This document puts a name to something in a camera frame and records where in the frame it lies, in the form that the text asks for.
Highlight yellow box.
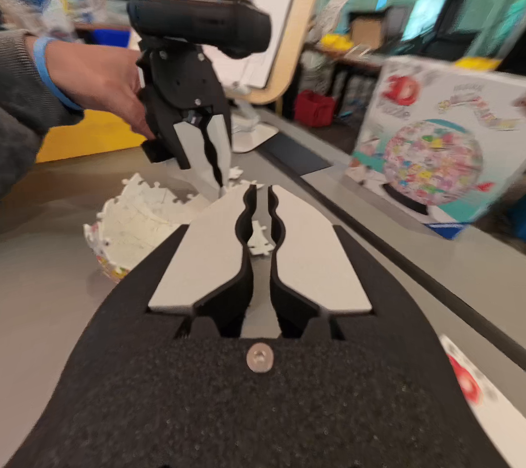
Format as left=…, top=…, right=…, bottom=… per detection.
left=36, top=108, right=149, bottom=164

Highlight colourful puzzle box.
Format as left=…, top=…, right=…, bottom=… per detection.
left=345, top=55, right=526, bottom=240

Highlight red bag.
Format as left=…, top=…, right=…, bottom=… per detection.
left=294, top=90, right=338, bottom=128

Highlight person's left hand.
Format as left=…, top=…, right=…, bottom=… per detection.
left=45, top=41, right=156, bottom=140

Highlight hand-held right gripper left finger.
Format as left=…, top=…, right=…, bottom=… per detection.
left=148, top=184, right=258, bottom=339

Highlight blue storage bin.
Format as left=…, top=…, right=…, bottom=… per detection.
left=88, top=26, right=132, bottom=48

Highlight dark grey table flap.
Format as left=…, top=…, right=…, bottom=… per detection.
left=263, top=132, right=331, bottom=178

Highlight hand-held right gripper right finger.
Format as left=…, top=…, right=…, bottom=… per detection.
left=268, top=184, right=372, bottom=339

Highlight blue wristband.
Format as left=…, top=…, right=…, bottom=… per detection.
left=33, top=36, right=85, bottom=113

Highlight puzzle pieces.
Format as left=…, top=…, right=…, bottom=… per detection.
left=228, top=166, right=275, bottom=257

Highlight printed instruction leaflet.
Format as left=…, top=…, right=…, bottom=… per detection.
left=438, top=334, right=526, bottom=468

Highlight person's left forearm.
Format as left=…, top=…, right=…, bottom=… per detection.
left=0, top=30, right=85, bottom=197

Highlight small yellow object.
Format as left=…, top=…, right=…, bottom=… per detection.
left=321, top=34, right=355, bottom=51

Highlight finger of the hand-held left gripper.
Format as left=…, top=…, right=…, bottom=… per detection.
left=173, top=123, right=226, bottom=202
left=203, top=112, right=232, bottom=190

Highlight partly built white puzzle ball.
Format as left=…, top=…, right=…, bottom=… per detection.
left=83, top=172, right=214, bottom=282

